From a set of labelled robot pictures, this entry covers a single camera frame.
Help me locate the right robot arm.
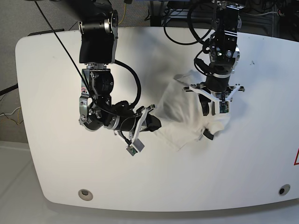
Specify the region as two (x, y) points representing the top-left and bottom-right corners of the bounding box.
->
(61, 0), (162, 134)

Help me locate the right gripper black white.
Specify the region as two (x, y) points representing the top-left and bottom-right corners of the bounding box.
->
(114, 104), (162, 144)

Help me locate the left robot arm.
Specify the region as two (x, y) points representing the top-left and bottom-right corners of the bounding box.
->
(184, 0), (246, 116)

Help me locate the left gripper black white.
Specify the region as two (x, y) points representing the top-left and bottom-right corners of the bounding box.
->
(183, 74), (245, 116)

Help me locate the white printed T-shirt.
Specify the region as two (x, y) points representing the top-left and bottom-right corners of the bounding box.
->
(153, 70), (230, 151)

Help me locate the left table grommet hole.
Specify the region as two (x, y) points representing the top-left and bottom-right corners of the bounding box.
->
(78, 189), (93, 201)

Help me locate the black tag on table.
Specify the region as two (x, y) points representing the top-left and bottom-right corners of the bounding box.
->
(202, 129), (214, 140)

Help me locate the yellow cable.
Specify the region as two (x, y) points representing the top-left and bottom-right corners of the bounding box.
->
(109, 0), (128, 28)

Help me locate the black table leg stand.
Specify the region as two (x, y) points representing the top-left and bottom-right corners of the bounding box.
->
(147, 0), (169, 27)

